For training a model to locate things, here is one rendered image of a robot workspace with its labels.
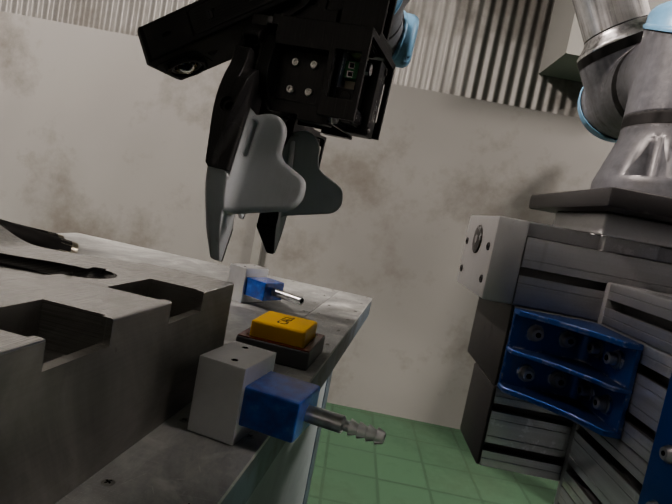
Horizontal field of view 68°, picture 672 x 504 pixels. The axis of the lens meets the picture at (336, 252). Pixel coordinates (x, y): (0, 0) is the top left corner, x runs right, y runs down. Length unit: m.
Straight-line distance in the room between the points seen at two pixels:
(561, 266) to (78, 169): 2.51
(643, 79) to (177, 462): 0.60
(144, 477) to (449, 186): 2.26
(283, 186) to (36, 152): 2.67
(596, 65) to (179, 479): 0.71
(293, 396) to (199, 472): 0.07
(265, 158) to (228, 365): 0.14
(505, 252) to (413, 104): 1.99
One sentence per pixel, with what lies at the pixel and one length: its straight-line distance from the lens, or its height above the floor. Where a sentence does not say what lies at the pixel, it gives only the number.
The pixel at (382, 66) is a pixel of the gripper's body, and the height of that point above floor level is 1.06.
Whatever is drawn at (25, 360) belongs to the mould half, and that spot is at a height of 0.88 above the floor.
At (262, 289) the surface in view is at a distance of 0.75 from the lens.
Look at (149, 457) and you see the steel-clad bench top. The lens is 0.34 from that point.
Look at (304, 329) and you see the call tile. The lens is 0.53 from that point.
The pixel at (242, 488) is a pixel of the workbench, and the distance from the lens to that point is 0.36.
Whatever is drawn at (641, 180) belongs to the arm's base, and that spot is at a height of 1.06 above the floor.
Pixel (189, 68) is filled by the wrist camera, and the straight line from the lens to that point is 0.37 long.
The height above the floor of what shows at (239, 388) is 0.84.
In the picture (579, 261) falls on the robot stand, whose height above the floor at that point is 0.96.
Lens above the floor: 0.97
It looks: 5 degrees down
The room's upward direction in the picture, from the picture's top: 11 degrees clockwise
